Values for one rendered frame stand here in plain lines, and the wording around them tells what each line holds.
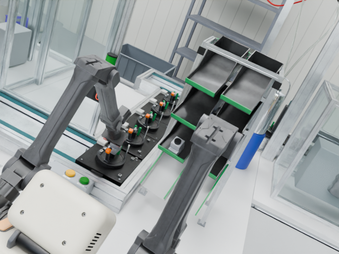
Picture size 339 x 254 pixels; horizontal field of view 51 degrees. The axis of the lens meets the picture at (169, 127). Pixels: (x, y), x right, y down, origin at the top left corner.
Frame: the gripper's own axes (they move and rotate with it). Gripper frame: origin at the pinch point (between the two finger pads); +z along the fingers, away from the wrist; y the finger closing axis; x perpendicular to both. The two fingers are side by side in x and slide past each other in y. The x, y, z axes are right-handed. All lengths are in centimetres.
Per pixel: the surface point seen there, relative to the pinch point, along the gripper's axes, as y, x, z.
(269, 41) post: -43, -117, 30
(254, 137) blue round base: -61, -57, 46
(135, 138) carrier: -1.7, -13.9, 23.3
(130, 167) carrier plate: -9.9, 5.1, 9.6
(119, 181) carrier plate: -11.0, 15.5, 0.5
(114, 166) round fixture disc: -4.6, 9.7, 3.1
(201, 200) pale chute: -47.1, 6.1, -0.6
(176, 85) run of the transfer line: 11, -99, 103
